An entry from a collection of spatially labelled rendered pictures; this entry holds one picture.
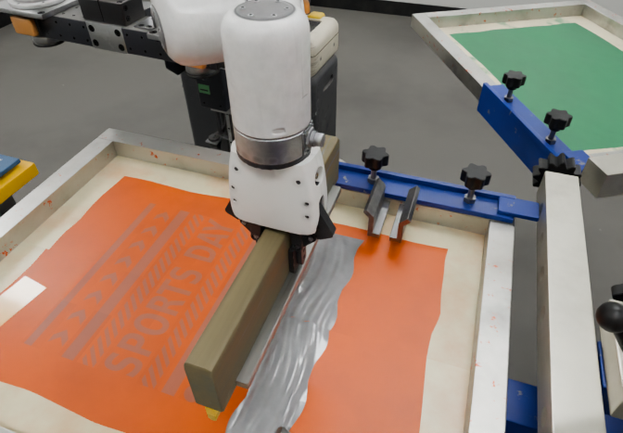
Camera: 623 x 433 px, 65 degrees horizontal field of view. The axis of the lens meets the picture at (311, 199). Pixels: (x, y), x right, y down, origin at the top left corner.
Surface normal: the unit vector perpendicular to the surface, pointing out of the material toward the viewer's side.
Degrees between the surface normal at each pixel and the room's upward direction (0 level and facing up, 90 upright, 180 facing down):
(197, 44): 96
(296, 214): 93
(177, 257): 0
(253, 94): 90
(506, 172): 0
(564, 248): 0
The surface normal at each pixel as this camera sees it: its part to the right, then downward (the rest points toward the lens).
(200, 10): 0.20, 0.02
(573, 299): -0.01, -0.76
